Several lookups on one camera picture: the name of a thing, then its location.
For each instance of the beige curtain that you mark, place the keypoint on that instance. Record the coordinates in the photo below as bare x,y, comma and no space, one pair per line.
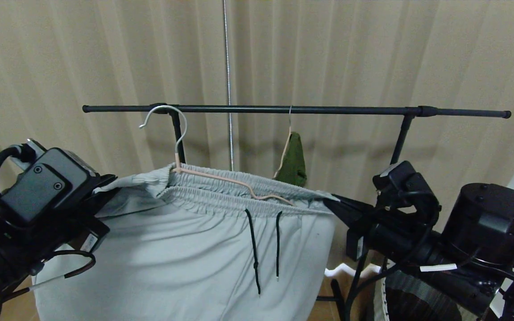
83,53

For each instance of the pink clothes hanger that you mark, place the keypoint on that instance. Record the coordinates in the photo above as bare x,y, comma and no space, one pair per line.
177,159
287,147

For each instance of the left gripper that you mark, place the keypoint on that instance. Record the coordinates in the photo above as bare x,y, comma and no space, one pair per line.
38,240

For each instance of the green printed shirt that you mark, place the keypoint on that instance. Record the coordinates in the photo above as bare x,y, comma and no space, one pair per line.
293,162

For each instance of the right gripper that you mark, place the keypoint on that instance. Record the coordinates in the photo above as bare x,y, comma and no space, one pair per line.
395,243

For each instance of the black clothes rack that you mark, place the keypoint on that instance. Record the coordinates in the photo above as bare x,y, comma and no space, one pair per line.
328,109

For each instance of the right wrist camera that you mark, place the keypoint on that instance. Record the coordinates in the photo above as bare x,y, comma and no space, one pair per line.
406,187

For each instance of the white laundry basket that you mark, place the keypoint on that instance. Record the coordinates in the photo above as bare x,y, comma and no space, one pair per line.
413,298

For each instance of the pale grey shorts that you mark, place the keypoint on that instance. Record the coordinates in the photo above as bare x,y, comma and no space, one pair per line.
172,258

